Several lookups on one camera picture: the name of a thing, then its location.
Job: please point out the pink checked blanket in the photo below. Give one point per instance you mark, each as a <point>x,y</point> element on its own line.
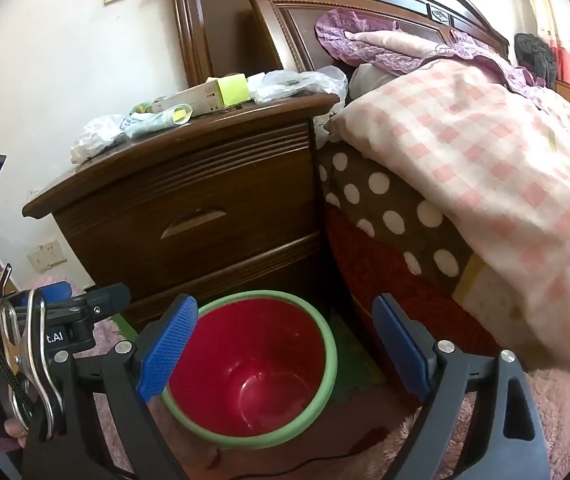
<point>465,160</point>

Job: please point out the black clothing pile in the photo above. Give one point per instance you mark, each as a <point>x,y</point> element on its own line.
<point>535,60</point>

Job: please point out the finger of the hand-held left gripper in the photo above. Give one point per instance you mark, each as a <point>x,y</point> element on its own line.
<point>52,293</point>
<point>110,297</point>

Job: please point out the white paper wad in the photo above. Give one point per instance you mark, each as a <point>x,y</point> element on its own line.
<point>95,137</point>

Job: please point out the beige wall outlet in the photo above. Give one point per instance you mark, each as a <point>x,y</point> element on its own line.
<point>47,254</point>

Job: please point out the white box with green end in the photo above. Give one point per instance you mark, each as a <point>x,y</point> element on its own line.
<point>215,92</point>

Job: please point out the green floor mat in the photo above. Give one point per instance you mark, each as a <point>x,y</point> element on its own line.
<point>360,360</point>

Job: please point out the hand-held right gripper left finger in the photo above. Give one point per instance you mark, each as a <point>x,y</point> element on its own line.
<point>167,345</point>

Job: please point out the brown polka dot blanket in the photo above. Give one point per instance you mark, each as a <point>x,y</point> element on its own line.
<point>405,195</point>

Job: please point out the wooden nightstand drawer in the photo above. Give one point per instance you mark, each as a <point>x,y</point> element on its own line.
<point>240,240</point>

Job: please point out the wooden nightstand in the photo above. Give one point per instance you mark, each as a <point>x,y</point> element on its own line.
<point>205,125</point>

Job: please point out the purple lace pillow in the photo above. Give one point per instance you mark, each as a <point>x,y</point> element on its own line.
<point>365,40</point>

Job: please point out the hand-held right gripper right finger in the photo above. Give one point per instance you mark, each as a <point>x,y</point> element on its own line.
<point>400,345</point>

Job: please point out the green wet wipes packet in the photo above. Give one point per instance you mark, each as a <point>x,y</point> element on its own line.
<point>155,120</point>

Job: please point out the clear plastic bag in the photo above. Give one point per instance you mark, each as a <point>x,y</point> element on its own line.
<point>295,85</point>

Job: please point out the white pillow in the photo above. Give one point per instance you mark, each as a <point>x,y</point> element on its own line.
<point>370,77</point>

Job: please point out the red bedspread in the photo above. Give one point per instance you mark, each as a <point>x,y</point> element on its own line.
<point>390,280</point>

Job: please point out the red hanging cloth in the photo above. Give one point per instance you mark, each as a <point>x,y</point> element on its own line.
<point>566,64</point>

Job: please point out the pink fluffy rug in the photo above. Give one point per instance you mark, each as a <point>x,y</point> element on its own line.
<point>560,410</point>

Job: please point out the red bin with green rim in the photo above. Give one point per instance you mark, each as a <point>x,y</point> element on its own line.
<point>250,360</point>

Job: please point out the wooden headboard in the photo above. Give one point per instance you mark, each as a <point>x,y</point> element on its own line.
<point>225,20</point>

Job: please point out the yellowish curtain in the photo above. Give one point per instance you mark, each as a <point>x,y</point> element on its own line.
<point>540,0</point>

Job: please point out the silver metal spring clip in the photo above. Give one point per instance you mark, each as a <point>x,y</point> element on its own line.
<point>1,285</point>
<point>45,390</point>

